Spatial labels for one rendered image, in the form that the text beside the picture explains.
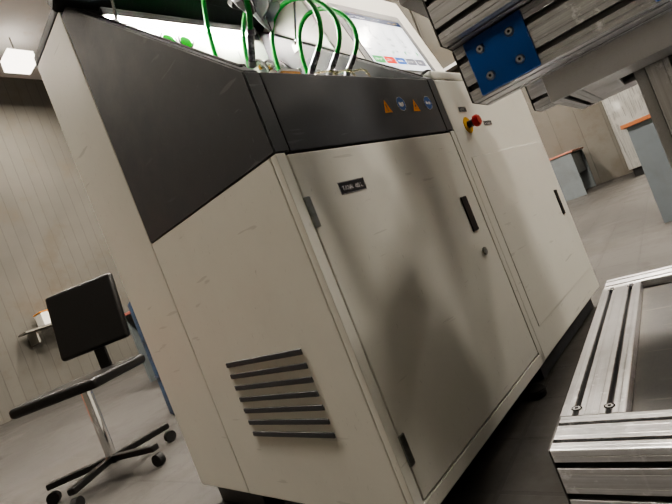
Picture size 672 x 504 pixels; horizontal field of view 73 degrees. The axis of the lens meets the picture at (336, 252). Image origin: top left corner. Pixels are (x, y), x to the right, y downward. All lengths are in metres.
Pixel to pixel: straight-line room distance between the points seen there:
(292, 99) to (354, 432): 0.65
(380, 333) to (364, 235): 0.20
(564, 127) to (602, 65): 8.77
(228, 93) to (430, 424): 0.75
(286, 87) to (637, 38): 0.58
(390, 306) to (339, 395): 0.20
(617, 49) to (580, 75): 0.06
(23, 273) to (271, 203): 9.55
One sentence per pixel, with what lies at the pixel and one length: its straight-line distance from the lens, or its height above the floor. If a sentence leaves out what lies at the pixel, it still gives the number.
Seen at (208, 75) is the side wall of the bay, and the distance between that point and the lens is 0.97.
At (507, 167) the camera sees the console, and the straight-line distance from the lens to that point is 1.63.
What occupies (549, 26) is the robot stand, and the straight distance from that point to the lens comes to 0.77.
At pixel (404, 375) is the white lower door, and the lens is 0.92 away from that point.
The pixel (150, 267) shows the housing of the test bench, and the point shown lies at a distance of 1.35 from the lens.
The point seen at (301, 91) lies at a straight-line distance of 0.96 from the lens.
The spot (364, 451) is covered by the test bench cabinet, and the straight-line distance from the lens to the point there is 0.94.
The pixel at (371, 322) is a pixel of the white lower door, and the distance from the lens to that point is 0.87.
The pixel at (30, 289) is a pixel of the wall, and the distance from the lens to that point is 10.26.
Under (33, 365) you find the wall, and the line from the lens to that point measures 10.02.
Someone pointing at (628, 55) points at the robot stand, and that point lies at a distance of 0.84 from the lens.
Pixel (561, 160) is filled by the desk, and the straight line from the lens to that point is 8.11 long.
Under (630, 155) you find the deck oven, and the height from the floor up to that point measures 0.33.
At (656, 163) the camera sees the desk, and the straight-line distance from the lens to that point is 3.46.
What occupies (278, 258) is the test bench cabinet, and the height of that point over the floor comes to 0.62.
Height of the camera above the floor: 0.58
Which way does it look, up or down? level
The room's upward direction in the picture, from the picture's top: 22 degrees counter-clockwise
